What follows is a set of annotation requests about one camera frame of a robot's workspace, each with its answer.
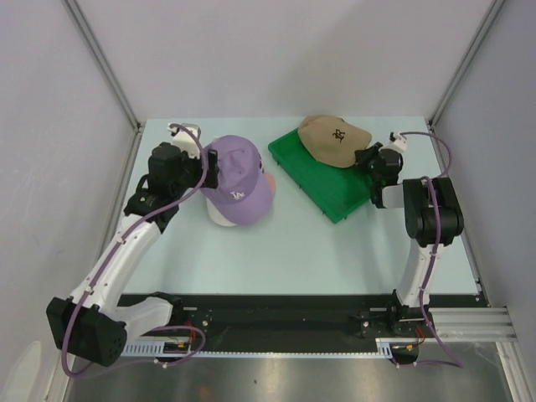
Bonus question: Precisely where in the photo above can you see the purple cap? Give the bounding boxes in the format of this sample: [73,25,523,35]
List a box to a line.
[201,135,274,226]

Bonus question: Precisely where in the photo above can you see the tan cap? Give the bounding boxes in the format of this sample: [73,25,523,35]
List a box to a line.
[297,115,372,168]

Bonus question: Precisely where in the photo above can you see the white NY cap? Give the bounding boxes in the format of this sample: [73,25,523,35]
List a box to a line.
[206,198,236,227]

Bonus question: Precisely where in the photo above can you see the pink LA cap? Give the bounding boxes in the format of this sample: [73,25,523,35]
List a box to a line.
[265,173,276,197]

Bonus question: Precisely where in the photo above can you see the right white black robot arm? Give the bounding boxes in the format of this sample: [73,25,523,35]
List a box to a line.
[355,142,464,336]

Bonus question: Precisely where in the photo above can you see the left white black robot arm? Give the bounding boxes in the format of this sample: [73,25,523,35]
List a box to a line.
[46,142,219,379]

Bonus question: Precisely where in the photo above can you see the green plastic tray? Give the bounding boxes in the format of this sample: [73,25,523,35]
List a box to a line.
[268,130,371,224]

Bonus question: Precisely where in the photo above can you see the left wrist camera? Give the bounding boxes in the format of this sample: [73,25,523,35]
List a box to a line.
[167,123,201,159]

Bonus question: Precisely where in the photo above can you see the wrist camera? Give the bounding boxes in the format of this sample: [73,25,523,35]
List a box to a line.
[387,131,408,154]
[167,123,201,159]

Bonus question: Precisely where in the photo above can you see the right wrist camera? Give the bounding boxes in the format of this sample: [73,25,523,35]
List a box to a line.
[387,131,408,154]

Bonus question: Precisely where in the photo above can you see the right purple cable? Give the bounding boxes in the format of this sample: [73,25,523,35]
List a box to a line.
[399,131,455,311]

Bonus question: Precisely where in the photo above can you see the left aluminium corner post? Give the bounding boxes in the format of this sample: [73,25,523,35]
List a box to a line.
[60,0,141,133]

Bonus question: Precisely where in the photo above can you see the aluminium corner post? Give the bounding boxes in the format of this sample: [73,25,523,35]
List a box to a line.
[427,0,509,131]
[60,0,141,133]

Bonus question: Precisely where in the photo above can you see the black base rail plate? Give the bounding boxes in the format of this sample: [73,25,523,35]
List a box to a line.
[121,294,490,353]

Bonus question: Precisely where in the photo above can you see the right aluminium corner post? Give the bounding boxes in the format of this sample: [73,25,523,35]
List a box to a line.
[427,0,509,131]

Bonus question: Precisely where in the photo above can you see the white cable duct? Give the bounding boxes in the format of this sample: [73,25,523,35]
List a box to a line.
[121,337,420,359]

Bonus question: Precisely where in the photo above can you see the aluminium frame beam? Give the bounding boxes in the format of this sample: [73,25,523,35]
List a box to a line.
[58,306,514,341]

